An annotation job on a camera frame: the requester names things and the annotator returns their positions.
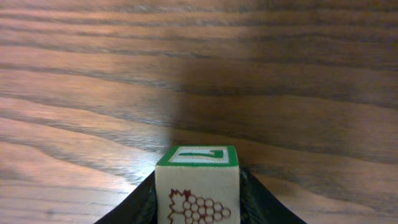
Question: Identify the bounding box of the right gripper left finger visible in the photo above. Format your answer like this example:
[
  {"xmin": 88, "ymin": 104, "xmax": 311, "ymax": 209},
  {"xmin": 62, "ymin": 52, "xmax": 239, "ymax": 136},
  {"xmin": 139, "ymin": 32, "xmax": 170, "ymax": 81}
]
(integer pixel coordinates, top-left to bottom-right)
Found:
[{"xmin": 95, "ymin": 172, "xmax": 157, "ymax": 224}]

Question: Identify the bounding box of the red edged grape block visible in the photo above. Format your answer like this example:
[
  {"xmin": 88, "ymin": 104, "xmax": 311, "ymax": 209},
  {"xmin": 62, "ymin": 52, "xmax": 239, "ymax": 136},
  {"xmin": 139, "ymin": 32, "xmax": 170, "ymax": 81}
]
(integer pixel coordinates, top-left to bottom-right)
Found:
[{"xmin": 155, "ymin": 145, "xmax": 241, "ymax": 224}]

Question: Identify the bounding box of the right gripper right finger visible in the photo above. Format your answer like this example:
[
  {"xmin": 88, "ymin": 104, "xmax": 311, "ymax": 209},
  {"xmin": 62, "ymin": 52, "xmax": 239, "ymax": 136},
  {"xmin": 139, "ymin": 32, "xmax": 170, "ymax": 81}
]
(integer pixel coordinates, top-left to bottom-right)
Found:
[{"xmin": 239, "ymin": 167, "xmax": 307, "ymax": 224}]

